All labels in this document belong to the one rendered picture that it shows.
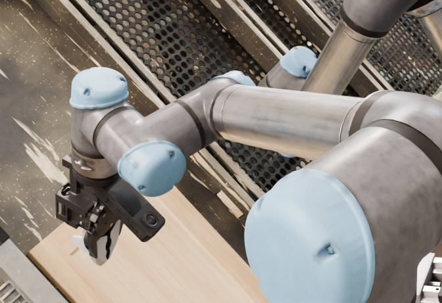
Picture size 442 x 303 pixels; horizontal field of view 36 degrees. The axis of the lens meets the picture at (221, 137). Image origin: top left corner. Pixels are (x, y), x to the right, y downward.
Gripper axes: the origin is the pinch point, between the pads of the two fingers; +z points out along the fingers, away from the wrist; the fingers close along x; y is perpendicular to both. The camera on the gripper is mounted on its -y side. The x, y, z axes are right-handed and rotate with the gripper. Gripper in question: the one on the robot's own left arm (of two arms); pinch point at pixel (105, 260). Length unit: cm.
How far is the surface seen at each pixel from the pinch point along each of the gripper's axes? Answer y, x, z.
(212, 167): 6, -51, 19
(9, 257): 22.9, -1.2, 16.2
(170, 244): 4.2, -30.7, 26.9
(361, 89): -10, -120, 27
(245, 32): 23, -96, 9
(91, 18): 46, -56, -4
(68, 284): 13.6, -7.0, 23.2
